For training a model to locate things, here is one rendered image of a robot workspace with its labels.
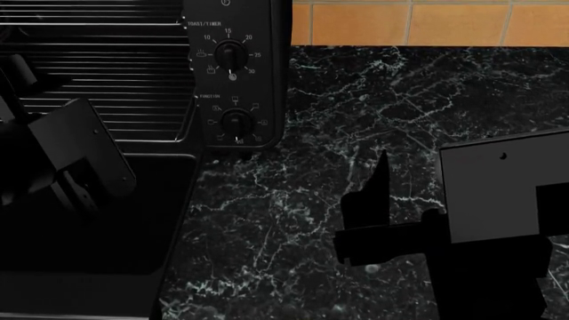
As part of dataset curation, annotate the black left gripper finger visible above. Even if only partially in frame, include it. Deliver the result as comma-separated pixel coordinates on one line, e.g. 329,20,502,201
6,52,39,88
0,68,20,124

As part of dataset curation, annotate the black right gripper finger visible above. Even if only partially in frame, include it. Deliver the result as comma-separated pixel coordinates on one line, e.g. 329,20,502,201
341,148,392,229

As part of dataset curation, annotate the silver wire oven rack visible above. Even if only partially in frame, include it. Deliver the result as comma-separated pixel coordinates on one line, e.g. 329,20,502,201
0,32,197,144
0,2,188,27

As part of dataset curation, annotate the black toaster oven door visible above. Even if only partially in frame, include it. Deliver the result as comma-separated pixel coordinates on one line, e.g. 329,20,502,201
0,141,206,320

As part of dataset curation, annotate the black toaster oven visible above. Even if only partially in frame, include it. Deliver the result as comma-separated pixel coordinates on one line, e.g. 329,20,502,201
0,0,293,162

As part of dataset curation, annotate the black function knob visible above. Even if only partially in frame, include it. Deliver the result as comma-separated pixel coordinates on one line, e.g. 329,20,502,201
220,108,256,137

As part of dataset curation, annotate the black timer knob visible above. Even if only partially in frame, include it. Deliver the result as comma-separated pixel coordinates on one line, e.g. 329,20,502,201
213,39,251,72

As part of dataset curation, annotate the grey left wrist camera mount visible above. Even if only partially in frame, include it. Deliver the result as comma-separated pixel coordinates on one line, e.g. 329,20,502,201
27,97,138,203

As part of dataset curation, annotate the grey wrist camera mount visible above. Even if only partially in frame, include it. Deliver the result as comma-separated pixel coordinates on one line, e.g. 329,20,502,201
27,97,138,203
437,128,569,245

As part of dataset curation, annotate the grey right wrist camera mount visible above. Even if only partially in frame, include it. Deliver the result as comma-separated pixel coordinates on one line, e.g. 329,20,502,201
437,128,569,245

